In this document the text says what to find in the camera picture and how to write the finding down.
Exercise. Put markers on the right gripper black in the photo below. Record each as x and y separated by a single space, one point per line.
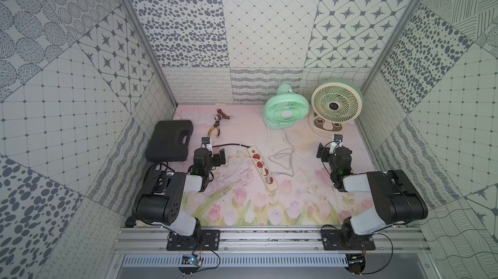
324 152

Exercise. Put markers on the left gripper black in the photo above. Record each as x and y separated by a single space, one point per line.
215 156

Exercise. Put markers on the cream power strip red sockets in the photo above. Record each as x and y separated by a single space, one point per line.
262 169

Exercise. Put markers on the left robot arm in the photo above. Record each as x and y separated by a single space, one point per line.
158 202

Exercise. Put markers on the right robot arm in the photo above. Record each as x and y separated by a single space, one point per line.
395 198

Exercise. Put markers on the cream round desk fan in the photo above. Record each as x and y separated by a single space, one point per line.
334 103

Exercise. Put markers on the mint green desk fan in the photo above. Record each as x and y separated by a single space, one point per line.
285 108

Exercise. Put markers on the black plastic tool case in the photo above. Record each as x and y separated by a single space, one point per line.
170 141

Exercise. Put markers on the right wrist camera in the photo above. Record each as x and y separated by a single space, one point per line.
338 139

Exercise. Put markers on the yellow handled pliers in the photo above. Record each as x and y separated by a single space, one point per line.
214 128

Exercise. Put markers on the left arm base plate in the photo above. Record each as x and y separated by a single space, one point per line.
201 239

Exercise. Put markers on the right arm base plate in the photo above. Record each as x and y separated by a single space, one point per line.
333 239

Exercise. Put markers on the aluminium rail frame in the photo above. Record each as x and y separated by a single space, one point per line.
238 240

